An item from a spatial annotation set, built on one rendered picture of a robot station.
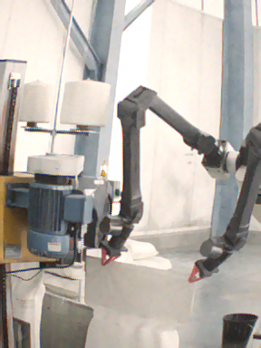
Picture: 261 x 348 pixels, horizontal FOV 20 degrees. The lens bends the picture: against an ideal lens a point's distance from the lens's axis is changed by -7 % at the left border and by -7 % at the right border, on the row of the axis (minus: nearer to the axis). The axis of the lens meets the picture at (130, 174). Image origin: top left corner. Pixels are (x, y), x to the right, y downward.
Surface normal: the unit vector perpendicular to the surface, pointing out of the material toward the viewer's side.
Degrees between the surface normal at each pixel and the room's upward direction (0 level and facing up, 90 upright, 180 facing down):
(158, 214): 90
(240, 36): 90
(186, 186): 90
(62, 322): 90
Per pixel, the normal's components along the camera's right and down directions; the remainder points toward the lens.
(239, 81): -0.61, -0.01
